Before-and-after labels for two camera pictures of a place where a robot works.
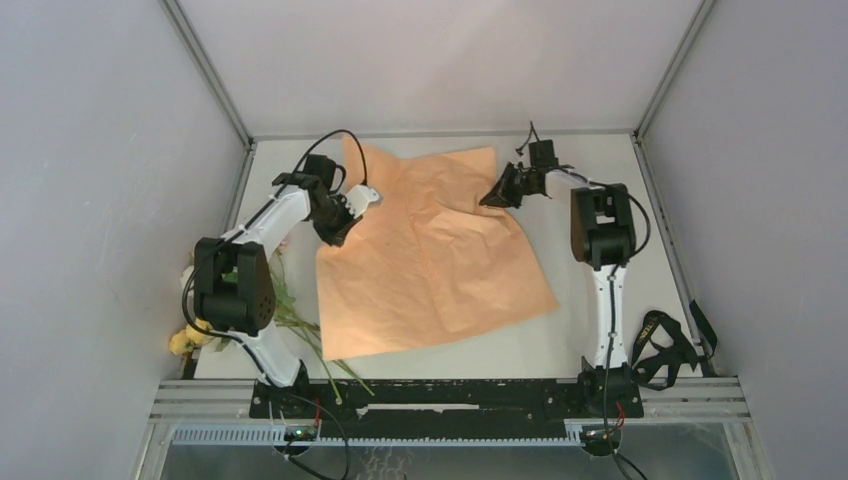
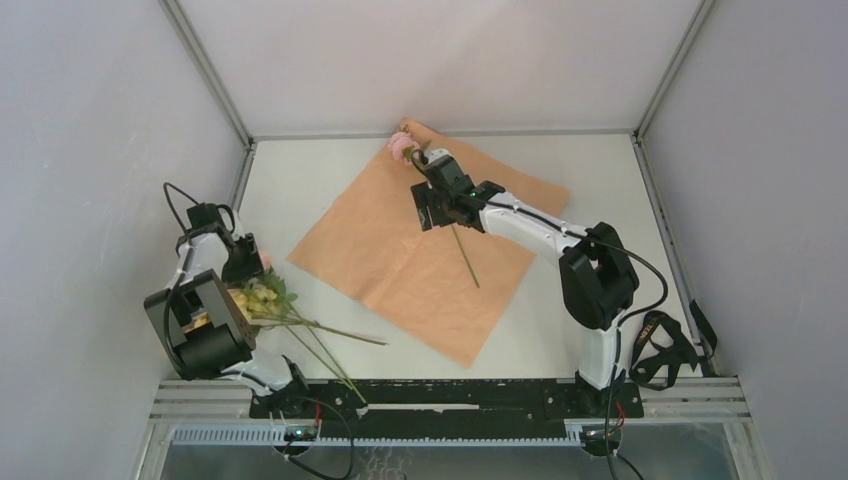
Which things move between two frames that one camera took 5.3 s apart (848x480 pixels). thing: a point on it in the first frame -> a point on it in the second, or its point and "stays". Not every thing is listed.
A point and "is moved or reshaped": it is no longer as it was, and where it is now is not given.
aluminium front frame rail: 662,401 stays
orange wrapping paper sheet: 428,257 is moved or reshaped
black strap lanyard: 657,366 stays
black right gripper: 503,193 -> 425,194
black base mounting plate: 445,408 stays
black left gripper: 336,237 -> 253,267
